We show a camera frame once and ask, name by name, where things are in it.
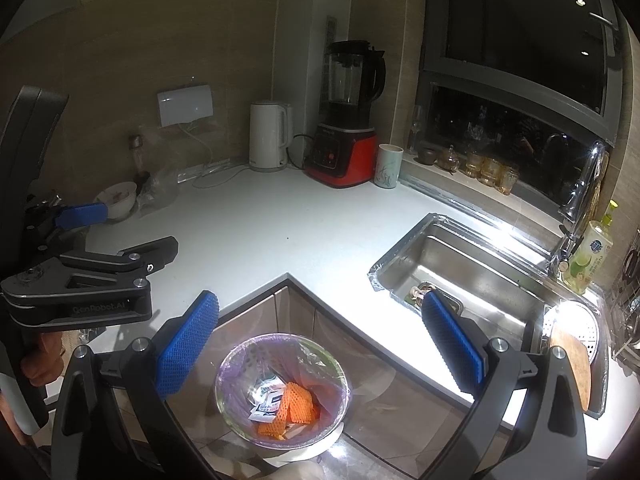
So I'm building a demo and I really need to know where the dish soap bottle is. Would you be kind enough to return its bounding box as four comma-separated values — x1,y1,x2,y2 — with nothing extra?
562,200,619,296

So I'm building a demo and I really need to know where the sink strainer with scraps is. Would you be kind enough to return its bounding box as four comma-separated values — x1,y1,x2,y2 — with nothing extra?
405,282,463,313

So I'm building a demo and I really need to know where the orange foam fruit net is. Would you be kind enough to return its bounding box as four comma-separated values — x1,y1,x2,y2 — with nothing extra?
257,381,321,441

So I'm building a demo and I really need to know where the person's left hand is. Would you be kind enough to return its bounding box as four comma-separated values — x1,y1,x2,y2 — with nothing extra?
20,331,79,388

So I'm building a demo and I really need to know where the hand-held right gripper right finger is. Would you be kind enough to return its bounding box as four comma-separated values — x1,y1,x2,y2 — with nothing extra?
422,290,588,480

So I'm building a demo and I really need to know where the chrome faucet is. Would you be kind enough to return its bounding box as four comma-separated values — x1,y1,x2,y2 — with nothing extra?
547,140,608,278

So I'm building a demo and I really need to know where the perforated metal steamer tray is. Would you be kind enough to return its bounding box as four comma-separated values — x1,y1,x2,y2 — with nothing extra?
542,302,601,366

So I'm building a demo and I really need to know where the glass teapot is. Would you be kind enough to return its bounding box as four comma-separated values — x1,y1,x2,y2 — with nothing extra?
436,145,462,173

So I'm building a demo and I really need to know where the red and black blender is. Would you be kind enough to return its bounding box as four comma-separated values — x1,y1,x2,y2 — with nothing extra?
303,40,387,190

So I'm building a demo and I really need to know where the small white black packet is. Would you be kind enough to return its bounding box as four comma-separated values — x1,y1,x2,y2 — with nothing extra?
248,392,283,421

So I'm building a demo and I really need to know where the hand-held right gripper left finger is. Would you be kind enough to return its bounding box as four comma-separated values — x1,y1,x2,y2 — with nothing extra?
50,290,221,480

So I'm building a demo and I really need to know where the white wall socket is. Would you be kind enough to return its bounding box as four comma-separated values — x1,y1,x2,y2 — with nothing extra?
157,84,215,128

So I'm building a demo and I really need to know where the white ceramic cup with print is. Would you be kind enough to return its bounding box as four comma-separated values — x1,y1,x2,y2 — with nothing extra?
375,143,404,189

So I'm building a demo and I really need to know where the white bowl with food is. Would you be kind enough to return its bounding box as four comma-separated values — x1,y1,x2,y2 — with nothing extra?
92,181,138,221

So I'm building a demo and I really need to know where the clear wine glass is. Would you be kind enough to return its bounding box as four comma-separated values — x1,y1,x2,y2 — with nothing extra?
407,105,426,156

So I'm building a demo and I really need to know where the trash bin with purple bag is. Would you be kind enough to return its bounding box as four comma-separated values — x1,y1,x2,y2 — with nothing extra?
215,331,353,451

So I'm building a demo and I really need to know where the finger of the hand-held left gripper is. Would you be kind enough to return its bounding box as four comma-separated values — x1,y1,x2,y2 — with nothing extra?
2,236,179,292
25,191,108,247

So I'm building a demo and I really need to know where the glass bottle with dark cap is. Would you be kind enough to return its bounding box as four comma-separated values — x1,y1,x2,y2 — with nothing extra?
129,134,151,183

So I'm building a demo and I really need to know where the clear plastic bag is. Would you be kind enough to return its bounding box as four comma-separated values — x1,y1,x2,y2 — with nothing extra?
136,167,182,217

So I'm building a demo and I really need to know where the dark window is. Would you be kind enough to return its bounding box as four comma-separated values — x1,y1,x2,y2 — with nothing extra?
420,0,631,211

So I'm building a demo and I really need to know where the white electric kettle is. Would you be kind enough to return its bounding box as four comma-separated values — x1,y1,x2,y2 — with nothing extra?
249,101,294,173

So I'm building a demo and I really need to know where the stainless steel sink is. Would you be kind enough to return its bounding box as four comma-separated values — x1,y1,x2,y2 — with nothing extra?
367,212,608,418

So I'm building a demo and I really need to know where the white power cable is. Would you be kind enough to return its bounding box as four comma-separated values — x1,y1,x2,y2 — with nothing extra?
182,125,251,190

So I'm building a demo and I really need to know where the wooden cutting board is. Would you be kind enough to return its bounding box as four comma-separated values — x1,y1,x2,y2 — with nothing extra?
550,330,593,408

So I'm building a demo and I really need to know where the black blender cable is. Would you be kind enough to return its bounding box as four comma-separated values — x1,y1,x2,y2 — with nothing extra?
290,133,318,168

